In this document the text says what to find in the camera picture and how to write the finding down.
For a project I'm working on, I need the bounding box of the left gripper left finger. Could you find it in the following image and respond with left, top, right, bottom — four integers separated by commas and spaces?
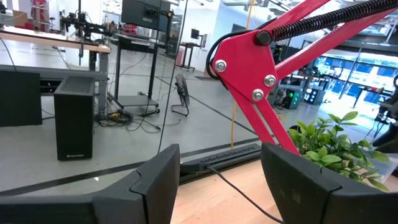
91, 143, 180, 224

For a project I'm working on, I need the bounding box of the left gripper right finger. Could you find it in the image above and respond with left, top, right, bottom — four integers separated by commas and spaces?
261, 142, 374, 224

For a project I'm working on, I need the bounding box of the green potted plant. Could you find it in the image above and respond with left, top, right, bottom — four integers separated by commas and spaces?
287, 111, 391, 192

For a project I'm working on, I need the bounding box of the green-lit computer case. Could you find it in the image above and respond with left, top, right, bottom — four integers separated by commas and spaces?
281, 88, 303, 110

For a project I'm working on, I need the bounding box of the blue-lit computer case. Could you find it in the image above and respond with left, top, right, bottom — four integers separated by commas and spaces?
303, 88, 326, 106

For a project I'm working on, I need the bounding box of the black computer tower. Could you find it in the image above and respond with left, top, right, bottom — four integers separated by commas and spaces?
53, 75, 96, 162

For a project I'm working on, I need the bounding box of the black floor fan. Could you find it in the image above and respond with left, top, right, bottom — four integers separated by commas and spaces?
170, 73, 191, 118

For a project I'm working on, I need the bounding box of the red desk lamp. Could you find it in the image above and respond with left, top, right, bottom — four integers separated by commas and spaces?
205, 0, 398, 156

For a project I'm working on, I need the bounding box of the black desk cabinet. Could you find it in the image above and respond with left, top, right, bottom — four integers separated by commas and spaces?
0, 70, 43, 127

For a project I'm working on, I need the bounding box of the black monitor on stand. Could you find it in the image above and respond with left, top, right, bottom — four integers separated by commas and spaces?
113, 0, 174, 118

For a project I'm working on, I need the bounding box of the black robot rig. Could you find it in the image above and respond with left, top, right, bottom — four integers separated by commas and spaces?
59, 0, 114, 68

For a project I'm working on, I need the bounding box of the wooden top desk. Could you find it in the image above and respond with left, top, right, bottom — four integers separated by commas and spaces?
0, 26, 111, 114

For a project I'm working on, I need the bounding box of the black lamp power cord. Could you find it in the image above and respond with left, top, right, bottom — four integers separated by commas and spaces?
203, 18, 285, 224

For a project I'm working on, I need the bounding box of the pile of floor cables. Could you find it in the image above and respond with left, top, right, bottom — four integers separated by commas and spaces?
95, 108, 162, 134

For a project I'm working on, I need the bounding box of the black hanging cable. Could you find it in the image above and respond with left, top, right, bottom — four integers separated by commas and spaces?
157, 0, 190, 154

